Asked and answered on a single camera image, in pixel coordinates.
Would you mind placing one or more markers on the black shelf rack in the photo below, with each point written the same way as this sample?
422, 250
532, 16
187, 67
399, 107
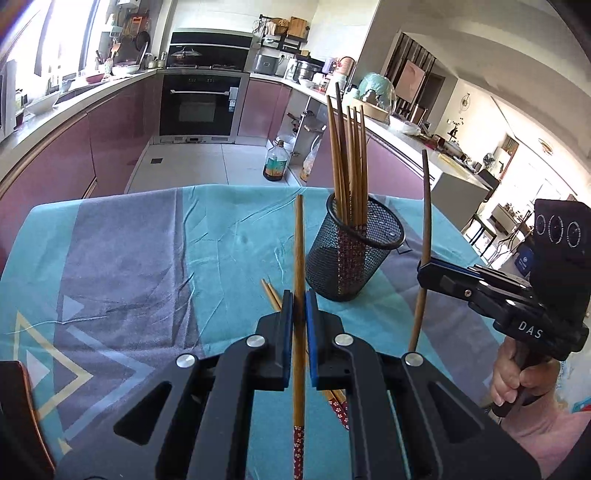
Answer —
284, 34

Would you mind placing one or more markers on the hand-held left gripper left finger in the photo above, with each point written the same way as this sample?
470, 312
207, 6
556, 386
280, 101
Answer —
287, 327

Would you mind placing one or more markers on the green glass dome cover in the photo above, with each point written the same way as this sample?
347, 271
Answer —
376, 87

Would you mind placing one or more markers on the cooking pot with lid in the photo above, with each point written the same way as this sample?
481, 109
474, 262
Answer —
185, 54

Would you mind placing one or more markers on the white bowl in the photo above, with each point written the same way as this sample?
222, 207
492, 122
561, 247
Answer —
41, 104

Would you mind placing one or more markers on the steel pot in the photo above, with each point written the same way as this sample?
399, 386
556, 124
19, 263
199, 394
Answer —
307, 71

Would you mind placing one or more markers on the round wall clock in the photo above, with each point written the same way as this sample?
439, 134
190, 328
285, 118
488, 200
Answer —
466, 101

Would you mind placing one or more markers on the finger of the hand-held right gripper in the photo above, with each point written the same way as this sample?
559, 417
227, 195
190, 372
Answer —
461, 270
461, 290

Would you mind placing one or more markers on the person's right hand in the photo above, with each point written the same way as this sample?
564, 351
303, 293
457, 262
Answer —
503, 378

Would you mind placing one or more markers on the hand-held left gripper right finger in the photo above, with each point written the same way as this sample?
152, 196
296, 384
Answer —
314, 337

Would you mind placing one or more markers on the pink thermos jug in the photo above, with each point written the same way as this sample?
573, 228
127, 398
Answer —
344, 67

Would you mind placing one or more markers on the kitchen window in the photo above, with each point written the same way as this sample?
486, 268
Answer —
55, 32

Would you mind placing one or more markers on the hanging frying pan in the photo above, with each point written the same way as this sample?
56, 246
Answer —
143, 39

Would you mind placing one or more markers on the purple kitchen cabinets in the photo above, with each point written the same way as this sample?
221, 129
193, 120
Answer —
115, 124

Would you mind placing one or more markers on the person's right forearm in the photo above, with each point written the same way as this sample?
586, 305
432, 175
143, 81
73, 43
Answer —
549, 434

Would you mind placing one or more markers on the cooking oil bottle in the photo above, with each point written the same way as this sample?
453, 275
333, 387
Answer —
276, 164

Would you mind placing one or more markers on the red bowl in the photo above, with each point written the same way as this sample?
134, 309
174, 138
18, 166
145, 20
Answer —
94, 77

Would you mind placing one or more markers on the bunch of wooden chopsticks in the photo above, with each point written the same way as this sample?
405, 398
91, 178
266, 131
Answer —
355, 161

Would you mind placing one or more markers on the black mesh utensil holder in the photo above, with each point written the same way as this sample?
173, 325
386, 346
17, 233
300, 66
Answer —
383, 244

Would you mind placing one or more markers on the teal grey printed tablecloth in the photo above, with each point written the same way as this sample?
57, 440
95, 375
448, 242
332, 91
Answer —
138, 286

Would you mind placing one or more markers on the silver countertop appliance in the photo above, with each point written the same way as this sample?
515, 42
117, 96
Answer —
268, 64

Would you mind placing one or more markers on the pink framed picture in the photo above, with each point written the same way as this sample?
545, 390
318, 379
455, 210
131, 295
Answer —
410, 78

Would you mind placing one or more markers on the blue box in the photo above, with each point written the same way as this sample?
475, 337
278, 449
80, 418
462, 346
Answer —
524, 263

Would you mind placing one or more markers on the black built-in oven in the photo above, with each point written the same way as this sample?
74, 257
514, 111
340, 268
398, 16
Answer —
201, 108

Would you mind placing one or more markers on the clear plastic bag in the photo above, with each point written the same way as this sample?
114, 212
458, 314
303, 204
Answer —
310, 161

